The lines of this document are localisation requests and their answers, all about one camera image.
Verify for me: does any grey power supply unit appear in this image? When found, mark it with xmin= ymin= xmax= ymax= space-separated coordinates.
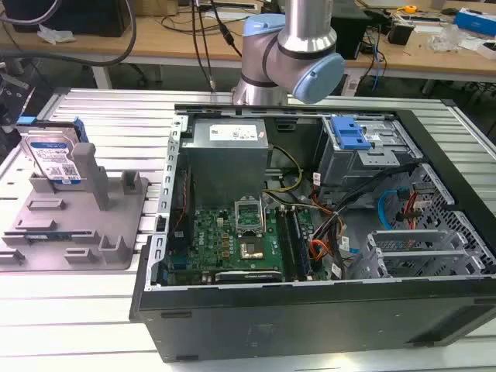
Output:
xmin=181 ymin=118 xmax=270 ymax=208

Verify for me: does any black box on desk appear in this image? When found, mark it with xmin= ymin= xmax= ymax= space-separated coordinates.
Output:
xmin=387 ymin=19 xmax=414 ymax=45

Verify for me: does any metal disk bay cage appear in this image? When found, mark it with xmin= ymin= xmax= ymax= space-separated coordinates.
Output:
xmin=315 ymin=115 xmax=424 ymax=189

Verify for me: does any metal socket cover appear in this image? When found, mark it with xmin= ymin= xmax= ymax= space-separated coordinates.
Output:
xmin=233 ymin=198 xmax=265 ymax=238

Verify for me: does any grey parts rack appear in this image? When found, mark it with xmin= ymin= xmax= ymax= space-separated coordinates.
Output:
xmin=0 ymin=142 xmax=151 ymax=272

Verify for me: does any black graphics card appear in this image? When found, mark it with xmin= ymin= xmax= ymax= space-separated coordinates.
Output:
xmin=214 ymin=270 xmax=283 ymax=285

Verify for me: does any orange wire bundle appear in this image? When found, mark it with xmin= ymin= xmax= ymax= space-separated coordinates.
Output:
xmin=308 ymin=239 xmax=330 ymax=272

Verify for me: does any CPU socket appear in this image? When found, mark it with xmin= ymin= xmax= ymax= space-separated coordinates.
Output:
xmin=239 ymin=237 xmax=265 ymax=260

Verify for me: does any blue disk bay latch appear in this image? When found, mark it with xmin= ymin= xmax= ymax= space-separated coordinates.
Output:
xmin=331 ymin=116 xmax=372 ymax=151

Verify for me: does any RAM stick in slot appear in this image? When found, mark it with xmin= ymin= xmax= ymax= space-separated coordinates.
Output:
xmin=291 ymin=208 xmax=314 ymax=281

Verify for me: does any yellow black power wire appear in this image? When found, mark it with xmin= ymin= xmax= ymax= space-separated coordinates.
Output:
xmin=263 ymin=143 xmax=304 ymax=194

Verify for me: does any blue white box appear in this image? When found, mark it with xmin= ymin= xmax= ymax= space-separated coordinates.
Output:
xmin=453 ymin=8 xmax=496 ymax=38

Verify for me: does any black open PC case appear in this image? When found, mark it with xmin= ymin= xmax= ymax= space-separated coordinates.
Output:
xmin=129 ymin=102 xmax=496 ymax=363

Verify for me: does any light blue SATA wire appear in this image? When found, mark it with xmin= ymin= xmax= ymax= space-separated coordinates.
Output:
xmin=377 ymin=187 xmax=408 ymax=236

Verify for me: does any black hanging cable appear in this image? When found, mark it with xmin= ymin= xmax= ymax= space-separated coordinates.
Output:
xmin=191 ymin=0 xmax=218 ymax=92

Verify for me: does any green Dell motherboard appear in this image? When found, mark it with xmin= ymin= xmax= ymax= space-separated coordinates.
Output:
xmin=161 ymin=202 xmax=315 ymax=284

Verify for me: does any RAM stick on rack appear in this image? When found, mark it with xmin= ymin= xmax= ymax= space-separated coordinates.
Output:
xmin=22 ymin=231 xmax=74 ymax=240

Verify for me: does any hard disk in blue carrier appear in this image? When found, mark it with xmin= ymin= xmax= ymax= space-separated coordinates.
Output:
xmin=15 ymin=117 xmax=91 ymax=184

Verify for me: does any thick grey cable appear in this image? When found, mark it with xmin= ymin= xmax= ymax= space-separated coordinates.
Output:
xmin=0 ymin=0 xmax=139 ymax=67

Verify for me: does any wooden desk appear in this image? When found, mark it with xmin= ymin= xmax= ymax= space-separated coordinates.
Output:
xmin=0 ymin=7 xmax=496 ymax=83

